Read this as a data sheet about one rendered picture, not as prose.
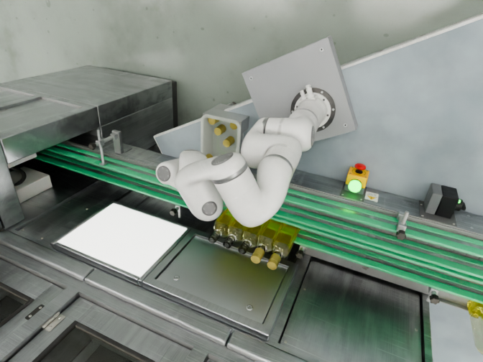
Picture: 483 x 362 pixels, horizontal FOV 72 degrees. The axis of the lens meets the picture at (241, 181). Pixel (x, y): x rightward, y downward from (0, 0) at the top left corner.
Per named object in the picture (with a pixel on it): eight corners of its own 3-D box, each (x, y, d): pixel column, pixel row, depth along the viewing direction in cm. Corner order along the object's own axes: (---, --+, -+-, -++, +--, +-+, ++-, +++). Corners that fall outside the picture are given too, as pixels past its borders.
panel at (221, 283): (113, 205, 158) (52, 248, 131) (113, 200, 157) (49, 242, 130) (297, 269, 130) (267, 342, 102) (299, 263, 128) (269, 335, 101)
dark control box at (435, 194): (423, 200, 121) (424, 212, 115) (430, 182, 117) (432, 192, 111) (448, 207, 119) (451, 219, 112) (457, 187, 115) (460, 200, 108)
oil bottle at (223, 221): (235, 207, 142) (210, 236, 125) (236, 196, 139) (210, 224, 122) (247, 211, 140) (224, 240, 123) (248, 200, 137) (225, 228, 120)
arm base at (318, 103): (288, 89, 117) (276, 100, 105) (324, 79, 111) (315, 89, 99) (300, 131, 122) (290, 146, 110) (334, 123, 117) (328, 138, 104)
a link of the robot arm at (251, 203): (280, 141, 76) (261, 174, 65) (302, 189, 81) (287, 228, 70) (231, 155, 83) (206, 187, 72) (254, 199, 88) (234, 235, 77)
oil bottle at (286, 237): (287, 223, 134) (269, 256, 117) (289, 212, 132) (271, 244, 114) (301, 228, 133) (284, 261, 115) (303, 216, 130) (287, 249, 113)
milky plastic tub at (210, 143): (210, 156, 151) (200, 164, 144) (210, 108, 140) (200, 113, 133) (245, 165, 145) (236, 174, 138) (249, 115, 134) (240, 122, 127)
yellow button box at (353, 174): (346, 181, 130) (343, 189, 124) (351, 164, 126) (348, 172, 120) (365, 186, 128) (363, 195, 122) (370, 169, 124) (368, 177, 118)
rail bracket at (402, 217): (394, 215, 115) (392, 238, 104) (400, 197, 111) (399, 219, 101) (407, 219, 114) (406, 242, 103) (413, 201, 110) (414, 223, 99)
